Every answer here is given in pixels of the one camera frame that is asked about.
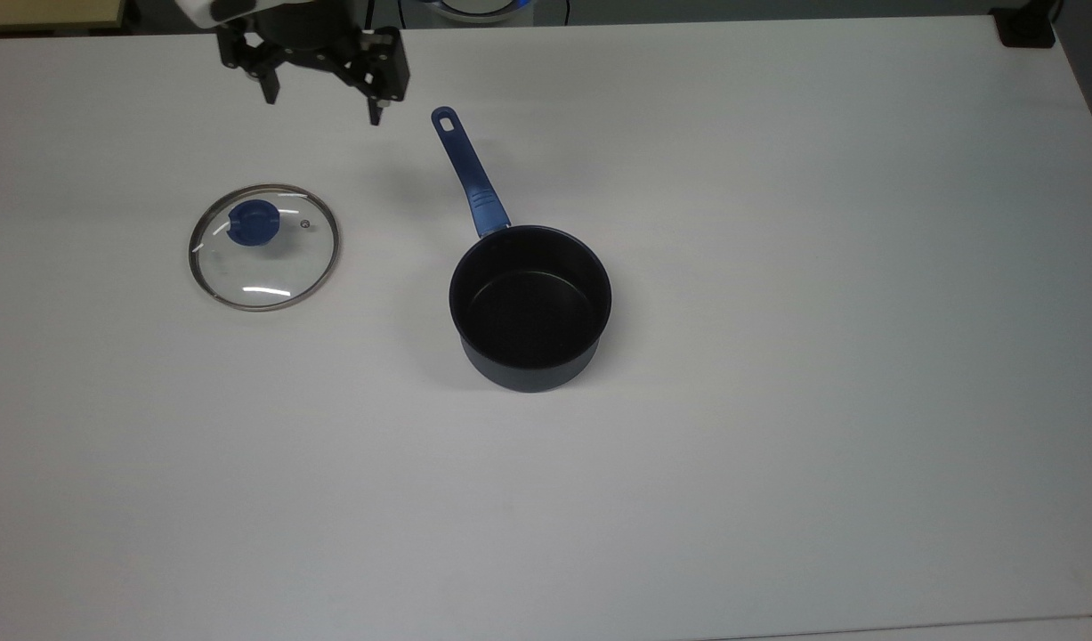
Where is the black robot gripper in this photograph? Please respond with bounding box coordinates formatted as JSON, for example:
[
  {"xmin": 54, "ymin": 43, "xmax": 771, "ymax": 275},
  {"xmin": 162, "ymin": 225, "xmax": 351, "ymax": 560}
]
[{"xmin": 216, "ymin": 0, "xmax": 411, "ymax": 126}]

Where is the glass lid with blue knob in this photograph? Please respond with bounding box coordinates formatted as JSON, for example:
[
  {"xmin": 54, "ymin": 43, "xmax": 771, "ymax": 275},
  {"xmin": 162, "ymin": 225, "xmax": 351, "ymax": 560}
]
[{"xmin": 188, "ymin": 183, "xmax": 341, "ymax": 312}]

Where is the white round device blue light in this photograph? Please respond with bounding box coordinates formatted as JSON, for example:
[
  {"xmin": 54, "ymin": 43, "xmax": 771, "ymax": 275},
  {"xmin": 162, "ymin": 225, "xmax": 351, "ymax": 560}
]
[{"xmin": 418, "ymin": 0, "xmax": 536, "ymax": 25}]

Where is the beige board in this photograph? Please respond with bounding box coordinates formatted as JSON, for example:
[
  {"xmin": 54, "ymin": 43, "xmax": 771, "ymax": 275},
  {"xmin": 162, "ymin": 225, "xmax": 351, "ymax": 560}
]
[{"xmin": 0, "ymin": 0, "xmax": 128, "ymax": 33}]

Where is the black table clamp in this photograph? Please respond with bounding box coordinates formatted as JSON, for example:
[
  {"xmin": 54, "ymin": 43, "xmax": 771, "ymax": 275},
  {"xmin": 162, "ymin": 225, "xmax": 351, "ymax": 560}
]
[{"xmin": 990, "ymin": 5, "xmax": 1059, "ymax": 49}]

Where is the dark saucepan with blue handle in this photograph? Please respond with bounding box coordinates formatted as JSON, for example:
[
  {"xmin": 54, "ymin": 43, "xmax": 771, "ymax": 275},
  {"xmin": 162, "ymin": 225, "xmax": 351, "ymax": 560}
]
[{"xmin": 431, "ymin": 106, "xmax": 613, "ymax": 394}]

